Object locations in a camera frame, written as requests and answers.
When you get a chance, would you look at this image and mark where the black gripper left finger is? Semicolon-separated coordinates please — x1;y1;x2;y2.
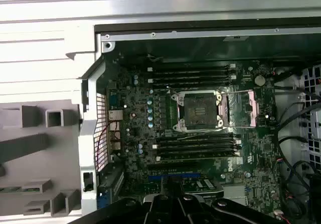
82;177;176;224

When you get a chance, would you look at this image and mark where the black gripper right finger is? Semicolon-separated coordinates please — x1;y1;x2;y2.
175;177;284;224

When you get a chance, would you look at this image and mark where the thin wire locking lever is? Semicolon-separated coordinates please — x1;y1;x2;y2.
177;126;228;141

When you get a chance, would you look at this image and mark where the metal socket cover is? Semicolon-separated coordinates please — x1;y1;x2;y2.
217;88;260;129

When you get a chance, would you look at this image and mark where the CPU socket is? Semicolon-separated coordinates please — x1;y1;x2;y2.
171;89;226;135

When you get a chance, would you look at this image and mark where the small black graphics card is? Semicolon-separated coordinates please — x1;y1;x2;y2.
180;177;224;200

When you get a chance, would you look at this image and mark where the blue expansion slot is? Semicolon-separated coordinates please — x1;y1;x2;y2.
147;174;201;181

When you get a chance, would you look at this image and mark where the silver chipset heatsink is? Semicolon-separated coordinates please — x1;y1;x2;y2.
222;185;246;200

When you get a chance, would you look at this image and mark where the black expansion slot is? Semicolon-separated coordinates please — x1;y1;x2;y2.
146;162;199;172

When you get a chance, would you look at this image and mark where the black RAM slot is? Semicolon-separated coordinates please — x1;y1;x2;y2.
146;74;238;81
146;63;238;71
152;141;241;148
152;147;241;155
152;154;241;163
146;79;238;86
146;69;238;76
152;134;241;142

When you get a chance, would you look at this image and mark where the green motherboard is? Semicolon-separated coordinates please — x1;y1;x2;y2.
105;59;285;211

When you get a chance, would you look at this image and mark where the black and silver PC case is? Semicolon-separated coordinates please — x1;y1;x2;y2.
77;20;321;224

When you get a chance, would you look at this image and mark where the silver port housing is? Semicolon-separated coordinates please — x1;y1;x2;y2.
108;109;124;122

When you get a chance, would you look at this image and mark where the grey parts rack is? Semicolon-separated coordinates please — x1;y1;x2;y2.
0;98;84;218

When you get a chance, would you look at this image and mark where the metal disk bay cage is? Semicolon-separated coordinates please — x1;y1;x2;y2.
299;64;321;164

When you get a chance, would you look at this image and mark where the green RAM stick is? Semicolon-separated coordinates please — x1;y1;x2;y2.
0;186;42;194

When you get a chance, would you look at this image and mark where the black internal cable bundle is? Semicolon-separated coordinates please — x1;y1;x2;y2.
272;67;321;224

